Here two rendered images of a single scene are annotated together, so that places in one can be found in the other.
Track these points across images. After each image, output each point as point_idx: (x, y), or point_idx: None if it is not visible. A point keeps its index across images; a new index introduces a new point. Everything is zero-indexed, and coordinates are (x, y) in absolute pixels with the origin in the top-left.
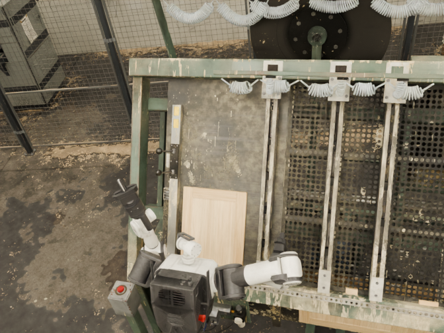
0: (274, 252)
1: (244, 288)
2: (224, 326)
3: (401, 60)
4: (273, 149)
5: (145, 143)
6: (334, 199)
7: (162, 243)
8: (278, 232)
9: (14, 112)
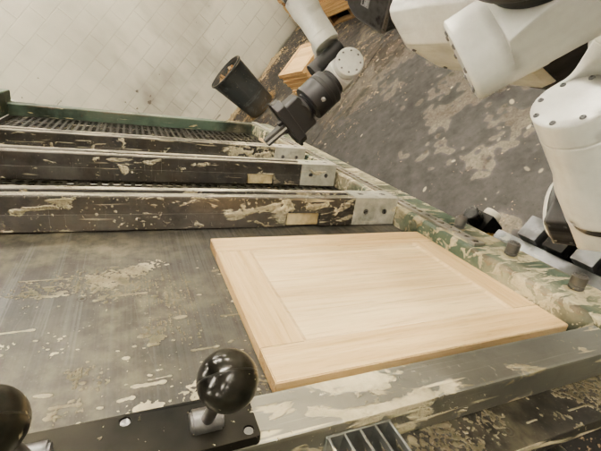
0: (302, 99)
1: (427, 212)
2: (578, 448)
3: None
4: (63, 186)
5: None
6: (175, 154)
7: (549, 208)
8: None
9: None
